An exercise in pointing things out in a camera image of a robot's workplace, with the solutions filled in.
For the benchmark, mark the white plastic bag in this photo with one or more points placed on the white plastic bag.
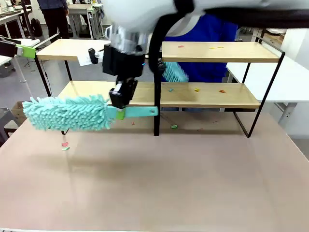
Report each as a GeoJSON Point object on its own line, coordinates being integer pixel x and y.
{"type": "Point", "coordinates": [277, 31]}

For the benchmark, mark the left gripper finger with green tip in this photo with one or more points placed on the left gripper finger with green tip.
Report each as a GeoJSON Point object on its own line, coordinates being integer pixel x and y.
{"type": "Point", "coordinates": [26, 51]}
{"type": "Point", "coordinates": [9, 39]}

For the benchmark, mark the person in dark clothes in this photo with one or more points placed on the person in dark clothes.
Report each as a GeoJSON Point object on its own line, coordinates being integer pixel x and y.
{"type": "Point", "coordinates": [58, 21]}

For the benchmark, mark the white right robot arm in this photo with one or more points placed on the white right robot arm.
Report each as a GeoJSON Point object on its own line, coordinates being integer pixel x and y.
{"type": "Point", "coordinates": [135, 12]}

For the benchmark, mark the white table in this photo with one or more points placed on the white table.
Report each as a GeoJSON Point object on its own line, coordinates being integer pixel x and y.
{"type": "Point", "coordinates": [26, 42]}
{"type": "Point", "coordinates": [289, 79]}

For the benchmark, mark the wooden workbench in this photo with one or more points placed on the wooden workbench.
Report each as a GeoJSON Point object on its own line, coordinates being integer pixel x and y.
{"type": "Point", "coordinates": [272, 37]}

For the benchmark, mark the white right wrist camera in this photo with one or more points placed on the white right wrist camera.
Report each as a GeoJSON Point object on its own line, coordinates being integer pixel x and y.
{"type": "Point", "coordinates": [93, 55]}

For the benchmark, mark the white workbench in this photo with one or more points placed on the white workbench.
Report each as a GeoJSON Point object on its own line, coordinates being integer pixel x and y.
{"type": "Point", "coordinates": [9, 17]}

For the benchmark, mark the green paper scrap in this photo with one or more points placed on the green paper scrap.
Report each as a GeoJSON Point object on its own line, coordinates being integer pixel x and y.
{"type": "Point", "coordinates": [174, 126]}
{"type": "Point", "coordinates": [65, 148]}

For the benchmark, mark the person in blue jacket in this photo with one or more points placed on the person in blue jacket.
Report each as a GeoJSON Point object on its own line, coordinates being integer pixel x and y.
{"type": "Point", "coordinates": [207, 33]}

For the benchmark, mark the teal microfibre duster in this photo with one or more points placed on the teal microfibre duster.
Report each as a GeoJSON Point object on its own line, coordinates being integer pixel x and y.
{"type": "Point", "coordinates": [175, 72]}
{"type": "Point", "coordinates": [72, 113]}

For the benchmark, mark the black backpack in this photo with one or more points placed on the black backpack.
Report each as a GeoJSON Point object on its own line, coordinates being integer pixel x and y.
{"type": "Point", "coordinates": [36, 27]}

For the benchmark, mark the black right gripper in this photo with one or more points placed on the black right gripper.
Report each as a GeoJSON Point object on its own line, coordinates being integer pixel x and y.
{"type": "Point", "coordinates": [120, 62]}

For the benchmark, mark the cardboard box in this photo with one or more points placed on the cardboard box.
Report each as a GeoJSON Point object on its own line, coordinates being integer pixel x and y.
{"type": "Point", "coordinates": [18, 111]}

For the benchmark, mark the grey metal table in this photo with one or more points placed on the grey metal table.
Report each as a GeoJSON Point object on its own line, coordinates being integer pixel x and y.
{"type": "Point", "coordinates": [79, 9]}

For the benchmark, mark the grey stool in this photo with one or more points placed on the grey stool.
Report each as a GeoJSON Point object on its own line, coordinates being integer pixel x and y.
{"type": "Point", "coordinates": [7, 118]}

